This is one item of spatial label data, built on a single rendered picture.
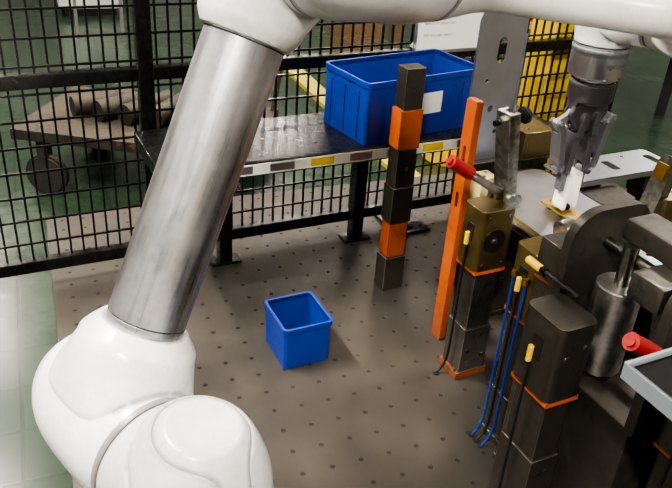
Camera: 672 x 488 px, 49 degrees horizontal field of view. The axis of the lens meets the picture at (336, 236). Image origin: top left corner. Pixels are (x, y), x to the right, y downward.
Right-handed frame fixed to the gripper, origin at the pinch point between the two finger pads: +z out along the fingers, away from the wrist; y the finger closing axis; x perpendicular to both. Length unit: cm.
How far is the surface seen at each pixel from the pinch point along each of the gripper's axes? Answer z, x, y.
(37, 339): 105, 134, -88
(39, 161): 89, 246, -73
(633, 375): -11, -53, -40
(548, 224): 5.4, -2.0, -4.6
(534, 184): 5.5, 12.5, 4.0
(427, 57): -9, 53, 2
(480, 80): -11.7, 26.6, -2.4
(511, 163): -7.7, -1.8, -15.4
